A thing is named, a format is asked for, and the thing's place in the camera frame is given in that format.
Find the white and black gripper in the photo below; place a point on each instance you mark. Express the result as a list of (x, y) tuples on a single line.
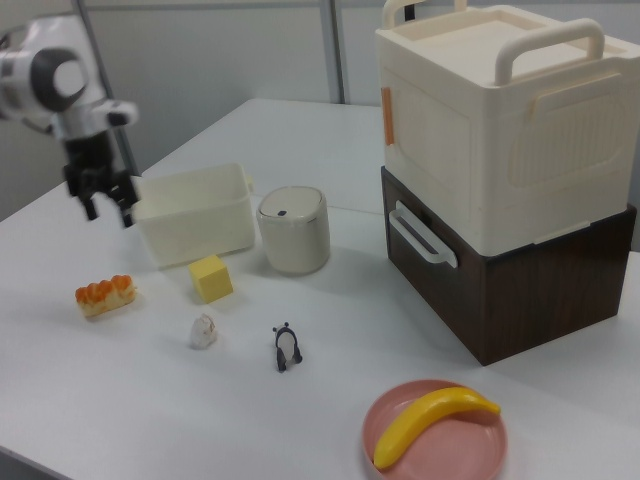
[(92, 145)]

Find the orange topped bread loaf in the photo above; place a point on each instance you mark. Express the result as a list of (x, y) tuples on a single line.
[(106, 295)]

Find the white plastic basket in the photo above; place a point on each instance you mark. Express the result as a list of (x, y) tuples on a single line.
[(197, 215)]

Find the yellow foam cube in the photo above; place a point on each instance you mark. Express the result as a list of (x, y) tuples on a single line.
[(211, 279)]

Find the small white crumpled object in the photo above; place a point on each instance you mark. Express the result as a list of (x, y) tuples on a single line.
[(202, 332)]

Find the white round lidded bin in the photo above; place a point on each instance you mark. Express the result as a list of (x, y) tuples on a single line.
[(295, 230)]

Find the black and white panda figure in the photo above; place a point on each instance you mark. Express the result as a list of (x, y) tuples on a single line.
[(286, 347)]

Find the yellow banana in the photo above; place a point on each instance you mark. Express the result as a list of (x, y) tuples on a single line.
[(425, 420)]

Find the cream plastic storage box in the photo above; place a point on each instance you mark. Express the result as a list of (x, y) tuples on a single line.
[(500, 130)]

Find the pink plate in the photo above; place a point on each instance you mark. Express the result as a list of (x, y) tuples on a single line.
[(450, 440)]

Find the dark wood drawer cabinet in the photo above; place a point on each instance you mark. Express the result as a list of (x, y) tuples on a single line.
[(520, 300)]

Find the dark partition post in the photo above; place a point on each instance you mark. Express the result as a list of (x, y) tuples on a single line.
[(339, 50)]

